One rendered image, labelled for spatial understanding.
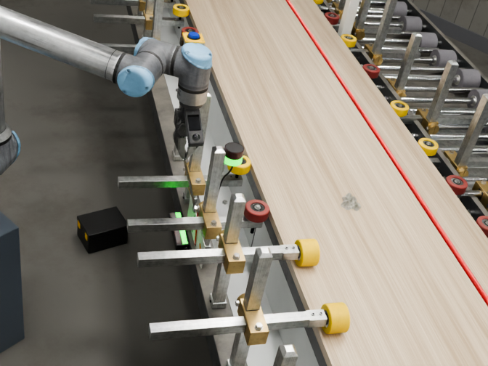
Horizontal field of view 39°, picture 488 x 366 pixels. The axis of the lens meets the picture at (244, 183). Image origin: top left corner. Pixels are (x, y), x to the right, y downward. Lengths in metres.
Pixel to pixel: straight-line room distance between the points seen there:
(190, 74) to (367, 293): 0.81
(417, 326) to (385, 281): 0.18
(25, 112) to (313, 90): 1.92
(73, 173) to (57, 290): 0.84
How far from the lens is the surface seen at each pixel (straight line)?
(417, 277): 2.14
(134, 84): 1.88
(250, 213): 2.16
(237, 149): 2.06
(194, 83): 1.99
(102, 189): 3.61
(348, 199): 2.33
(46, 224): 3.41
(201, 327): 1.73
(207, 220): 2.16
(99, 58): 1.92
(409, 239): 2.26
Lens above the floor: 2.27
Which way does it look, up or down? 37 degrees down
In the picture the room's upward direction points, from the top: 12 degrees clockwise
